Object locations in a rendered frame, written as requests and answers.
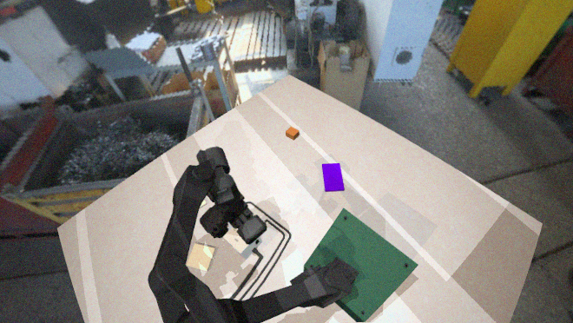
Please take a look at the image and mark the black cables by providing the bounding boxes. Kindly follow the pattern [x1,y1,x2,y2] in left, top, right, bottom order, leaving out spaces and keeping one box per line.
[227,201,291,300]

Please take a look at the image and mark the white cube with black cable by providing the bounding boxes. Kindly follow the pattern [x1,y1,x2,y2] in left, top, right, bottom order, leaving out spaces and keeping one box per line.
[223,227,264,299]

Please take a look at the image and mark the small orange-brown cube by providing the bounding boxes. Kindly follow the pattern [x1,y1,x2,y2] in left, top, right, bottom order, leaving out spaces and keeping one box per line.
[286,127,300,140]

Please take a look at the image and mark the purple rectangular block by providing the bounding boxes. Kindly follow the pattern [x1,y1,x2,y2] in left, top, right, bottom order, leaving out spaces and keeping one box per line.
[322,163,344,192]

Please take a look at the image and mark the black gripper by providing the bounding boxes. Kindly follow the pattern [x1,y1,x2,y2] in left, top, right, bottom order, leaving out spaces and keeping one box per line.
[216,192,267,245]

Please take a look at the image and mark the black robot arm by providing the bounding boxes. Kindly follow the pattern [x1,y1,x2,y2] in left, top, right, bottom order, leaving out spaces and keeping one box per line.
[148,146,359,323]

